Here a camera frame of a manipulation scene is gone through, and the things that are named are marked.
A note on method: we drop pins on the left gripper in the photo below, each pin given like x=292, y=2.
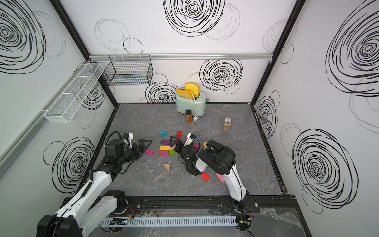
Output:
x=136, y=149

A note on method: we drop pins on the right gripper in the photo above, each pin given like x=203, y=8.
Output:
x=177, y=144

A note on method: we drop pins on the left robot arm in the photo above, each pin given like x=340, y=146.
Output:
x=90, y=205

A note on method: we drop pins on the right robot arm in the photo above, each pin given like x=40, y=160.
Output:
x=218, y=157

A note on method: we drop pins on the red block near toaster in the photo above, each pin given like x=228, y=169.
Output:
x=179, y=134

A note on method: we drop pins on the dark purple block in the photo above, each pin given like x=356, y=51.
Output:
x=165, y=142

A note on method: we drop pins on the teal triangle block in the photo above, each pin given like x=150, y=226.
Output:
x=163, y=133

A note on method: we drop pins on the tan wooden triangle block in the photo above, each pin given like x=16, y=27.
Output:
x=167, y=166

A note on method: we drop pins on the brown spice bottle black cap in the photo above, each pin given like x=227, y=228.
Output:
x=189, y=117

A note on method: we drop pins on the mint green toaster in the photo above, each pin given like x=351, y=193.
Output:
x=198, y=106

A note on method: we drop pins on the red block front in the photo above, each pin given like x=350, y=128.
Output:
x=205, y=176

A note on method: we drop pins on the front toast slice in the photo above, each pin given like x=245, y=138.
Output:
x=184, y=93

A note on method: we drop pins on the toast slice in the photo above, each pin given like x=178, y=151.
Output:
x=193, y=88
x=184, y=93

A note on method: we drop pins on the glass jar tan spice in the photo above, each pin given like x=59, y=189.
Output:
x=227, y=124

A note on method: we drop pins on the light pink block front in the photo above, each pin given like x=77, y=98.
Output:
x=221, y=178

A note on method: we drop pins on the rear toast slice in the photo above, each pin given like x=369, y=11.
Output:
x=193, y=88

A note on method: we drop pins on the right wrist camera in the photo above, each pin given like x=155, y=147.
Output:
x=191, y=138

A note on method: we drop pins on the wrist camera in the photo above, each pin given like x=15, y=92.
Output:
x=191, y=138
x=127, y=140

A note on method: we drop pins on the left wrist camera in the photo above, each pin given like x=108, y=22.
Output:
x=127, y=140

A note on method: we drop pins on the black wire basket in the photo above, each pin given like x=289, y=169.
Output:
x=132, y=70

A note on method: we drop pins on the white wire shelf basket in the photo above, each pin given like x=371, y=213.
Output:
x=74, y=93

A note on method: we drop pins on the grey slotted cable duct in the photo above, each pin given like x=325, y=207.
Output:
x=194, y=221

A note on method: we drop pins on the black mounting rail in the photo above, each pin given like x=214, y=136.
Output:
x=140, y=205

